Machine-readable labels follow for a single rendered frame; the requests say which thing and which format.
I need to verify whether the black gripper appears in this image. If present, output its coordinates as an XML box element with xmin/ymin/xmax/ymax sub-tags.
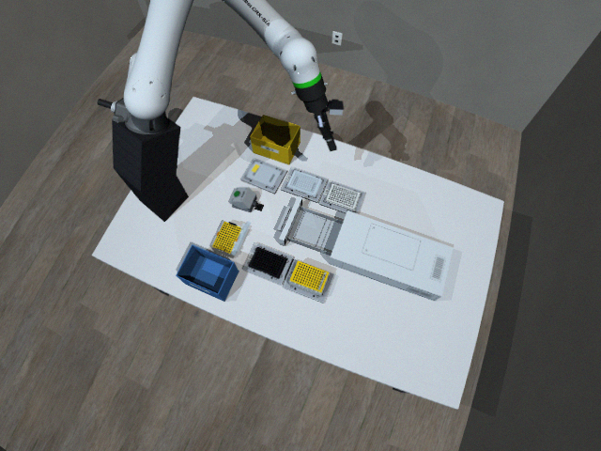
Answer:
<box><xmin>303</xmin><ymin>94</ymin><xmax>337</xmax><ymax>151</ymax></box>

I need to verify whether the blue waste bin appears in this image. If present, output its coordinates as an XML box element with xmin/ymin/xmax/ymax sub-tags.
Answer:
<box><xmin>176</xmin><ymin>245</ymin><xmax>239</xmax><ymax>302</ymax></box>

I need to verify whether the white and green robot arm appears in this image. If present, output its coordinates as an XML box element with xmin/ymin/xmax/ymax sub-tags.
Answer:
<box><xmin>97</xmin><ymin>0</ymin><xmax>327</xmax><ymax>134</ymax></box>

